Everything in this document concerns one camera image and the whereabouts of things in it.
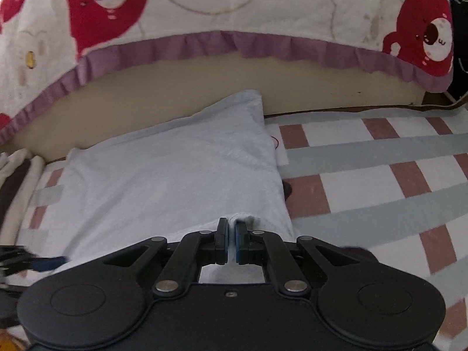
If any stack of folded clothes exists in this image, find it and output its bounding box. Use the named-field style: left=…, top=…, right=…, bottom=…
left=0, top=147, right=47, bottom=246

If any light grey sweatshirt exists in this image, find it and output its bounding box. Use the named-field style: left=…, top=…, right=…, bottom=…
left=30, top=88, right=297, bottom=286

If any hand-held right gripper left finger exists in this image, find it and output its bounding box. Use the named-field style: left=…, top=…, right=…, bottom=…
left=102, top=217, right=231, bottom=299

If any pile of dark clothes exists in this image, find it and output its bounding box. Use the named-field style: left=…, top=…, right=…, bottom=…
left=443, top=0, right=468, bottom=104

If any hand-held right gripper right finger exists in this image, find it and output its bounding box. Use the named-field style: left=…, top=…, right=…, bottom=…
left=234, top=219, right=361, bottom=295

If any bear print quilted bedspread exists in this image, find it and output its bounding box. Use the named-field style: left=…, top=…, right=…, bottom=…
left=0, top=0, right=456, bottom=146

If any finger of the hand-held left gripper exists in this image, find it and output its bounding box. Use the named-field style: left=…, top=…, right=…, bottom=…
left=0, top=246, right=71, bottom=277

